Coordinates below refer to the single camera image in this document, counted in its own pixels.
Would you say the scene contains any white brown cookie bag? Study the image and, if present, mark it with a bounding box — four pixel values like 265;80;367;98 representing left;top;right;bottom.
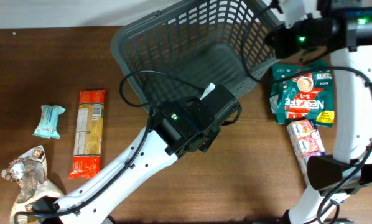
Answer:
1;145;64;224

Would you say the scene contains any orange spaghetti packet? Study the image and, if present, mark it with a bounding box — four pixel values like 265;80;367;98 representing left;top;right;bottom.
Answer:
69;89;106;179

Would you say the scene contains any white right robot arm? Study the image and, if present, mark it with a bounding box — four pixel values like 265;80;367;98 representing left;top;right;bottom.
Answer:
266;1;372;223

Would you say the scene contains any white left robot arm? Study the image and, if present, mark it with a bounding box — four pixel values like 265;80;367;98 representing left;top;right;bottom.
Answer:
32;85;240;223

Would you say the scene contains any pink blue tissue multipack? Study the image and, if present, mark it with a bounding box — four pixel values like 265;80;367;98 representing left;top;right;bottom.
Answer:
287;119;325;185

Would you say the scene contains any green Nescafe coffee bag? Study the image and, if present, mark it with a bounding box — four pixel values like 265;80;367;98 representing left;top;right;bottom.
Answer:
269;70;335;128

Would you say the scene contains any grey plastic basket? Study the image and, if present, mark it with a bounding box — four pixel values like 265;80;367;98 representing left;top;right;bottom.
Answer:
111;0;280;106

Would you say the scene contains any mint green snack packet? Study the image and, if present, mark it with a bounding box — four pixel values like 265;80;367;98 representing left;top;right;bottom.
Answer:
34;105;65;139

